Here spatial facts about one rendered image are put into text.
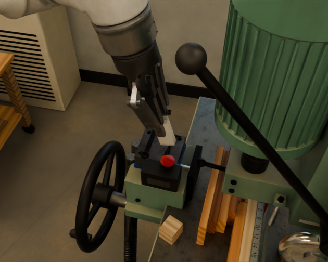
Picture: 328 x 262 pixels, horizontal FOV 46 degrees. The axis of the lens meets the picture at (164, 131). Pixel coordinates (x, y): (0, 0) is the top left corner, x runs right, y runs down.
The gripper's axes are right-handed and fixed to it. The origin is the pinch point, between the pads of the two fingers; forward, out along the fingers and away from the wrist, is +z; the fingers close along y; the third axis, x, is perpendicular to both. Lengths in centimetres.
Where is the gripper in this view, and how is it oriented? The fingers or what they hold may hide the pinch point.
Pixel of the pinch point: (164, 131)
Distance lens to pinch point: 74.5
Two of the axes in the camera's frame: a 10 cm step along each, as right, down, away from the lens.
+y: 2.7, -7.3, 6.3
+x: -9.3, -0.3, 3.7
